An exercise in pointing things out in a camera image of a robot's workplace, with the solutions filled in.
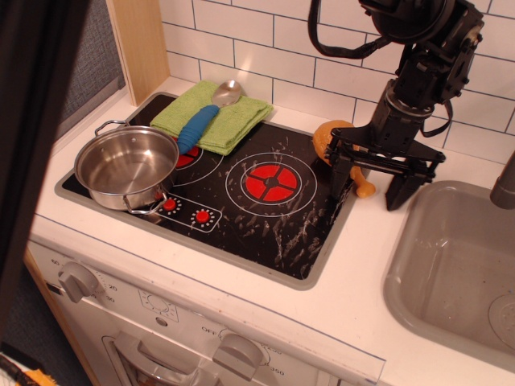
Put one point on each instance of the green folded cloth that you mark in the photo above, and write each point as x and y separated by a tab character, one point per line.
229	126

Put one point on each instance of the grey faucet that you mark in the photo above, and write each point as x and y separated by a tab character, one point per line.
502	194

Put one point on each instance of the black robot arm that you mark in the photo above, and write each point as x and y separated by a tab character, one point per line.
439	39

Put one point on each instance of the black toy stovetop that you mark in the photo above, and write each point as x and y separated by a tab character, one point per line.
272	213

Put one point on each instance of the orange object bottom left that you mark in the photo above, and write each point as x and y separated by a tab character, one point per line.
38	377

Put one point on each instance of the red stove knob left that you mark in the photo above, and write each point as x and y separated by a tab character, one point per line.
169	205

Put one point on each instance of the blue handled metal spoon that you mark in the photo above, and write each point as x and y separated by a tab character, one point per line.
226	94

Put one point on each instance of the grey plastic sink basin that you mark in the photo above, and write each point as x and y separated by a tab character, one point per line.
451	279

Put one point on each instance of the red stove knob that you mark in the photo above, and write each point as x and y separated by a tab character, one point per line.
169	205
202	217

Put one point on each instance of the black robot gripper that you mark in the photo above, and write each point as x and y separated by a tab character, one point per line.
386	144

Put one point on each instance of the grey oven temperature knob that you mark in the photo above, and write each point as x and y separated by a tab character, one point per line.
239	355

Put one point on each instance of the orange plastic chicken drumstick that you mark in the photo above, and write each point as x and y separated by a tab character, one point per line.
322	138

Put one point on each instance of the grey oven door handle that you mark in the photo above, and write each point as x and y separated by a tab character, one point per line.
161	363

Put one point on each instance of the grey timer knob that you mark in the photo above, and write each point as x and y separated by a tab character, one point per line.
77	281

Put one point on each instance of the stainless steel pot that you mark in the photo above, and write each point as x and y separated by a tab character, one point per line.
128	167

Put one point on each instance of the red stove knob right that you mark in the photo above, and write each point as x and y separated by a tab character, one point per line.
202	217

